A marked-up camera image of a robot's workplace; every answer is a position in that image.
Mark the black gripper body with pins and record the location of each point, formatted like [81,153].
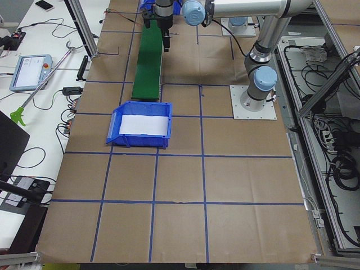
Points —
[165,23]

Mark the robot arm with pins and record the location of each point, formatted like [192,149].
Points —
[277,15]

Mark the green conveyor belt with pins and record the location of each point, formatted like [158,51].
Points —
[146,84]

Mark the white foam pad source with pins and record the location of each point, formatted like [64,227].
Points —
[142,124]

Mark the blue source bin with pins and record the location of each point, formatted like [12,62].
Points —
[140,140]

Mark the black power adapter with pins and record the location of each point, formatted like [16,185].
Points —
[68,91]

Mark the black smartphone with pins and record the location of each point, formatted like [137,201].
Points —
[44,5]

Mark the teach pendant tablet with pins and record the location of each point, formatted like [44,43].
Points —
[30,72]

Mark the white grabber tool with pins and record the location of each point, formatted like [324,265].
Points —
[16,116]

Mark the black monitor corner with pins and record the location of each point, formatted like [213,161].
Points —
[13,143]

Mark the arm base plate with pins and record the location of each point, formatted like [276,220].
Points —
[240,26]
[245,108]

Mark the aluminium frame post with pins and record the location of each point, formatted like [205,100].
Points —
[77,14]

